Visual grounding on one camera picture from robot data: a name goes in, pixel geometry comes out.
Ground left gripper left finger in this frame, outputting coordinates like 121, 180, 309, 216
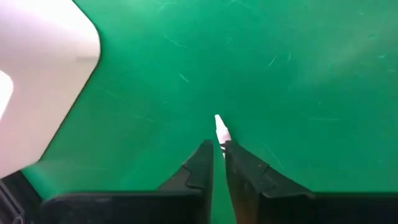
39, 139, 215, 224

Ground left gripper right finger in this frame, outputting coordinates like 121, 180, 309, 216
223, 139, 398, 224

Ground white plastic bin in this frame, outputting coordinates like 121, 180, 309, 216
0, 0, 102, 180

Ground green table mat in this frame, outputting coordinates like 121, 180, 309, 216
20, 0, 398, 224

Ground white crayon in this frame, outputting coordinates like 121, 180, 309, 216
214, 114, 233, 159

